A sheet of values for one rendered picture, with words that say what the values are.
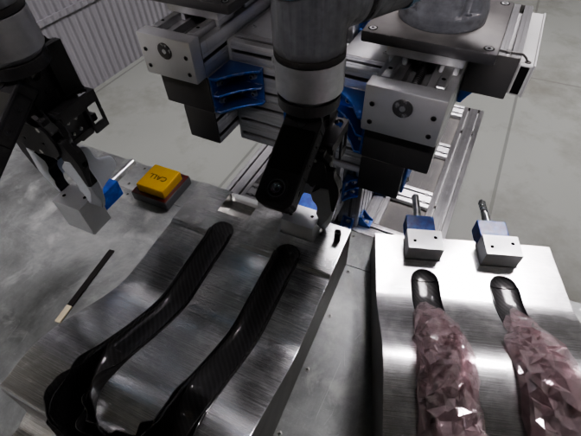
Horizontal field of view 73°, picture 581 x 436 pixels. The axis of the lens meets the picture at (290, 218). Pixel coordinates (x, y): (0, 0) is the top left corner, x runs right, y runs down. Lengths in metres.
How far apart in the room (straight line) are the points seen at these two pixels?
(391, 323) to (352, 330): 0.09
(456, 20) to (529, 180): 1.53
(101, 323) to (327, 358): 0.30
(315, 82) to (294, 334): 0.29
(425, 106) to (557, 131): 1.95
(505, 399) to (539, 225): 1.55
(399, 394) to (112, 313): 0.35
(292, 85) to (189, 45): 0.46
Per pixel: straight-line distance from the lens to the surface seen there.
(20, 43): 0.50
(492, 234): 0.66
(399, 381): 0.48
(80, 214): 0.60
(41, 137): 0.54
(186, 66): 0.88
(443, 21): 0.76
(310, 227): 0.55
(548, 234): 2.00
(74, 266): 0.76
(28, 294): 0.76
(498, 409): 0.51
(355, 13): 0.41
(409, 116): 0.70
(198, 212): 0.62
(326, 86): 0.42
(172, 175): 0.78
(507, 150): 2.34
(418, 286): 0.59
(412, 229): 0.61
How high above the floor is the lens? 1.34
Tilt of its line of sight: 49 degrees down
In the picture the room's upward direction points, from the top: 3 degrees counter-clockwise
